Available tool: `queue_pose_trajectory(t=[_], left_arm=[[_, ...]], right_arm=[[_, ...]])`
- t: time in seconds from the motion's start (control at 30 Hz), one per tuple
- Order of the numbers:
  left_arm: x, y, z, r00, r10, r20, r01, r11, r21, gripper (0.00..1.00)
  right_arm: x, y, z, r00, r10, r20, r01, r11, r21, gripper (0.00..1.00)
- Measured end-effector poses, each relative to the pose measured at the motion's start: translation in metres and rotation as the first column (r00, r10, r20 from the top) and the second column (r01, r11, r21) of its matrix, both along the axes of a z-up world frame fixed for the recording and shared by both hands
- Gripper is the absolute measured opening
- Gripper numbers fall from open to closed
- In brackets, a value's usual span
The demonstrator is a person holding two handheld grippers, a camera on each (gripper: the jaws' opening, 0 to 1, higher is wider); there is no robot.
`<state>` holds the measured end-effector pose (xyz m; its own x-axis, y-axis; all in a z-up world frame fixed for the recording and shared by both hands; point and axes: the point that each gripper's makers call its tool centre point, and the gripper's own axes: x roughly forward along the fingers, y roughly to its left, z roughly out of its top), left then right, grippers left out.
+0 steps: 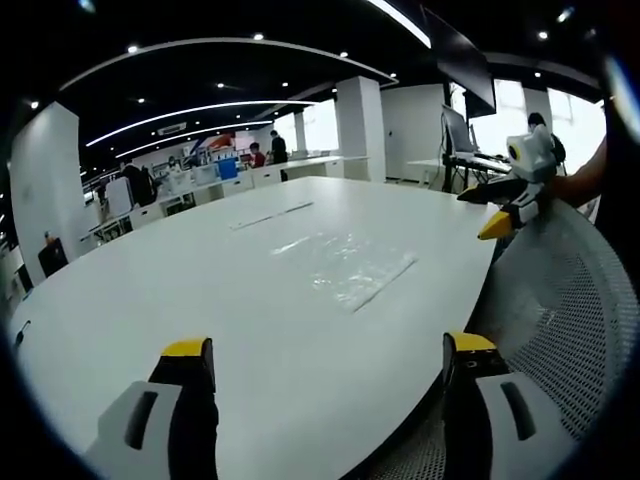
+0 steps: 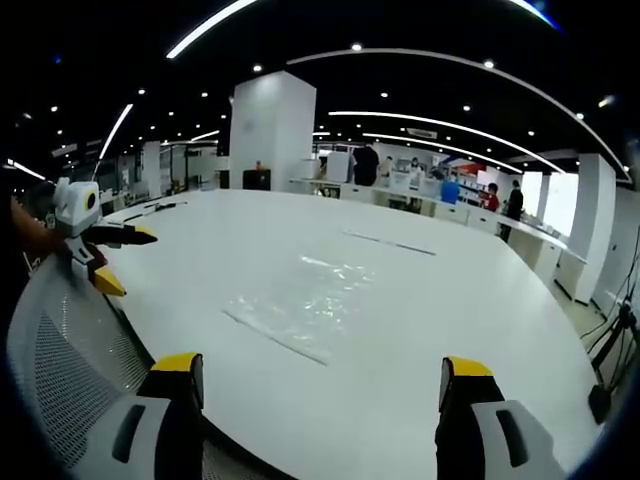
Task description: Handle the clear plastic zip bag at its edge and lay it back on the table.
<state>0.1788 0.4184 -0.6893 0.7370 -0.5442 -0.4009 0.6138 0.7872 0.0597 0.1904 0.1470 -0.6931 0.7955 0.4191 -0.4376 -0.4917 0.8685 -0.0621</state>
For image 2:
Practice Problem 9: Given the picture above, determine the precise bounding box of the white box appliance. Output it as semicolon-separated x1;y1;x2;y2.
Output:
326;151;354;183

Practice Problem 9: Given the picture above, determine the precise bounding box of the long white counter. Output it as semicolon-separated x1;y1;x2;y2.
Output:
288;177;589;296

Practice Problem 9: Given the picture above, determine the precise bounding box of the black cabinet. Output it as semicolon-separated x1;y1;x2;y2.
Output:
242;168;272;192

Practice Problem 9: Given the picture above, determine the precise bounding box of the black tripod stand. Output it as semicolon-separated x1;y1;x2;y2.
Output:
587;299;640;426

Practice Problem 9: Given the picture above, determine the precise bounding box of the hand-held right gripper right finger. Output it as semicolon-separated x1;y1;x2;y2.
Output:
434;355;571;480

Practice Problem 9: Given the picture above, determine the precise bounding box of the grey mesh office chair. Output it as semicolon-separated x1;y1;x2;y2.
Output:
5;249;301;480

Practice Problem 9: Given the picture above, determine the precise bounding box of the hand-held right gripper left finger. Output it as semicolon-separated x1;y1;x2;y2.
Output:
68;352;205;480

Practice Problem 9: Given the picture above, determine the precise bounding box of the clear food packaging bag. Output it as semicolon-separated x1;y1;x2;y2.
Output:
221;255;377;367

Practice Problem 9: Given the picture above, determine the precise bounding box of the black cable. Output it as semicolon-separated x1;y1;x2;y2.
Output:
123;200;189;223

